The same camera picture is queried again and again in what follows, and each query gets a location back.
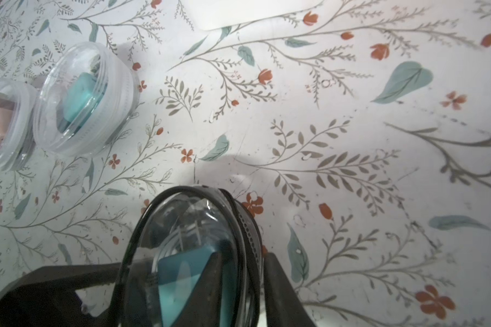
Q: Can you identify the white wooden-top tissue box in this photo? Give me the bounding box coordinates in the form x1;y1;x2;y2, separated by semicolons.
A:
182;0;320;31

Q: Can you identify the teal charger cube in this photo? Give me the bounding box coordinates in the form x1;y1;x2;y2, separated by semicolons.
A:
151;240;237;326
57;72;106;133

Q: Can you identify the clear oval zip pouch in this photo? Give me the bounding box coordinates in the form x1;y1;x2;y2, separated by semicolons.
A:
0;78;38;172

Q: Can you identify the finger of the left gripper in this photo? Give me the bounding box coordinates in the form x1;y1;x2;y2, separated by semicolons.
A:
0;263;120;326

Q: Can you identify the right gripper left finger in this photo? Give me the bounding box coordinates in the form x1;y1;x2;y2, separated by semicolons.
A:
172;252;223;327

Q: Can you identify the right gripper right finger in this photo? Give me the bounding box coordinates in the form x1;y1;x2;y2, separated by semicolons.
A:
263;253;315;327

